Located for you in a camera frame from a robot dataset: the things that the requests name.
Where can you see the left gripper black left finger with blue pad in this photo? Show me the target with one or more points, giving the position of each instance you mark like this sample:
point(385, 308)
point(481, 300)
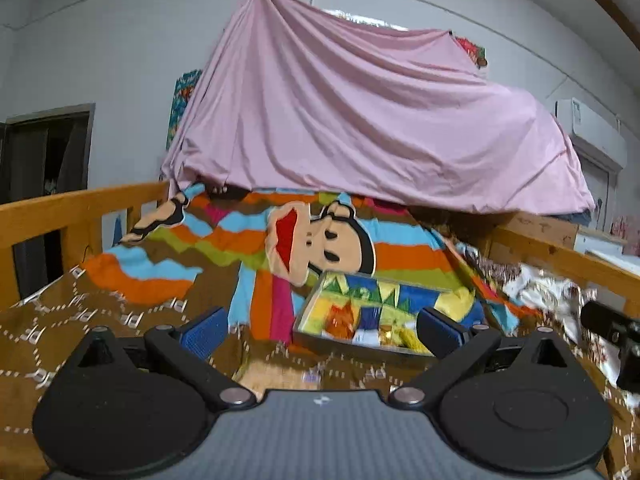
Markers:
point(178, 352)

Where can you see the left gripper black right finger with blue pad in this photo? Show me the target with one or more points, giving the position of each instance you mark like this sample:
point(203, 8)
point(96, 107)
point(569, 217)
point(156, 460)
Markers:
point(464, 352)

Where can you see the gold snack pack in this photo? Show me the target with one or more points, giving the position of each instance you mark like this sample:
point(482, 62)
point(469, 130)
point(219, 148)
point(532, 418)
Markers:
point(391, 336)

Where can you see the orange snack bag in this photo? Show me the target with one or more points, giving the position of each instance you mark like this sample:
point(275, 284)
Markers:
point(341, 321)

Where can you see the blue white snack box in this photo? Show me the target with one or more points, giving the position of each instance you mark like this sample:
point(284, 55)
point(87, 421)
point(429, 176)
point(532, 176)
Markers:
point(367, 332)

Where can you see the floral patterned bedsheet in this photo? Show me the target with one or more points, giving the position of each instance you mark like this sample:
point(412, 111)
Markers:
point(522, 296)

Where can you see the colourful painted tray box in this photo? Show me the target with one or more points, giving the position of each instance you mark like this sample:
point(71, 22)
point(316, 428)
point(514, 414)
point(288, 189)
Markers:
point(400, 303)

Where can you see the clear puffed rice snack pack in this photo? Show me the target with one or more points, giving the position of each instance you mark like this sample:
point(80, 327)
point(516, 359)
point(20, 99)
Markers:
point(259, 376)

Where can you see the colourful cartoon monkey blanket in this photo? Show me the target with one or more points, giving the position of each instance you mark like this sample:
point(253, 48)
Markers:
point(180, 259)

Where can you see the white air conditioner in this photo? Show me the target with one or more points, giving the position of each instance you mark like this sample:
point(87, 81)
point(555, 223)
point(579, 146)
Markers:
point(593, 137)

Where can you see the dark doorway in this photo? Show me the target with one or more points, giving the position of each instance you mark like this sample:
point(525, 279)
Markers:
point(43, 154)

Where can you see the pink draped sheet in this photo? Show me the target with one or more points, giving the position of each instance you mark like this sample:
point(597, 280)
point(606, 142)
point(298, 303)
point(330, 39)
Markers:
point(294, 97)

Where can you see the colourful wall poster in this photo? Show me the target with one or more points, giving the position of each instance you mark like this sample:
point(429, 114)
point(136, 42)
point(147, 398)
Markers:
point(183, 90)

